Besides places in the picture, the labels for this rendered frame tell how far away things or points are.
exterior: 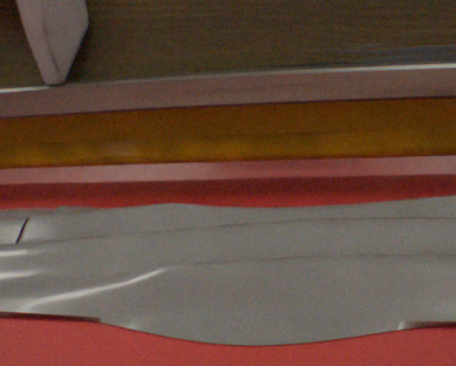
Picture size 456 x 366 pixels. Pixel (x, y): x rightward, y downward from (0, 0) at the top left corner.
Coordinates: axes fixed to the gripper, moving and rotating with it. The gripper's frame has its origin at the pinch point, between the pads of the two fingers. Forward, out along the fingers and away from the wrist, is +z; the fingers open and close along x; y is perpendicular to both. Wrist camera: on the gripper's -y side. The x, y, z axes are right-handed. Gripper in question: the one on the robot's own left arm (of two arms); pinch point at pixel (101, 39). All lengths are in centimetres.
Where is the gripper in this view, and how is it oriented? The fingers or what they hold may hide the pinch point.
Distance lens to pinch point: 21.7
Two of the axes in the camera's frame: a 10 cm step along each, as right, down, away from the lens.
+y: -9.8, 0.3, 1.7
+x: -1.6, 2.9, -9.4
